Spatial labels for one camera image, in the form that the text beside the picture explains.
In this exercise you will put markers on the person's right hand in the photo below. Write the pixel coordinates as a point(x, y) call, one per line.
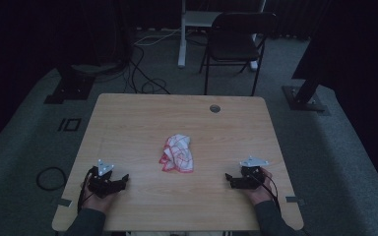
point(259, 195)

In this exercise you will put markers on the white cloth with red edging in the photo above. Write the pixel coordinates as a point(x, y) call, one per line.
point(177, 154)

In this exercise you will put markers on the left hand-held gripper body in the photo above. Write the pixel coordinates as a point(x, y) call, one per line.
point(102, 183)

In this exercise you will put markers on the black slanted post with base plate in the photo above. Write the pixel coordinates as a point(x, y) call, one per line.
point(303, 95)

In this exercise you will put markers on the round grey table grommet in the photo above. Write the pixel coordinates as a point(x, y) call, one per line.
point(215, 108)

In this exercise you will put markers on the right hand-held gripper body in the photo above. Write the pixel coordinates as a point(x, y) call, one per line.
point(251, 177)

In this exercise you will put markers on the black folding chair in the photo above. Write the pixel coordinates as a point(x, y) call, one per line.
point(233, 46)

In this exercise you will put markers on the grey tape piece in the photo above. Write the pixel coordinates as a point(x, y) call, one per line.
point(294, 200)
point(65, 202)

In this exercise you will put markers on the black stand with flat base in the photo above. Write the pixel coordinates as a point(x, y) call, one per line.
point(72, 88)

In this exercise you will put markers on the person's left hand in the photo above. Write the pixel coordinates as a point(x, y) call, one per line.
point(98, 200)

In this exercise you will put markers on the grey round stand base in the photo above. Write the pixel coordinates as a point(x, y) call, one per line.
point(93, 68)

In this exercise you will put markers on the white desk frame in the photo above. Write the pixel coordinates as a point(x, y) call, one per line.
point(182, 39)

